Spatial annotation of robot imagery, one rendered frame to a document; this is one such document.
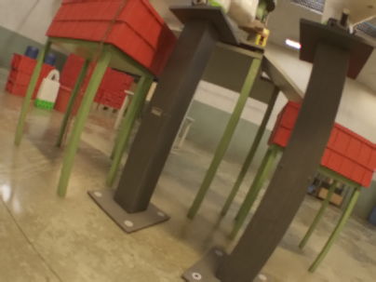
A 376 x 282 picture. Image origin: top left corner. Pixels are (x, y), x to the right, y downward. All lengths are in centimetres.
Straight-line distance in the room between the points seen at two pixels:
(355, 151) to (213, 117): 576
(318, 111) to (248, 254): 49
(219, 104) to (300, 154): 606
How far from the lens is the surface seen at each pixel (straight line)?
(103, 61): 75
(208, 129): 653
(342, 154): 107
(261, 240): 65
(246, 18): 106
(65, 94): 264
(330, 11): 85
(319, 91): 66
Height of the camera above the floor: 46
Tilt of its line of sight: 5 degrees down
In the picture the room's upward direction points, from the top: 23 degrees clockwise
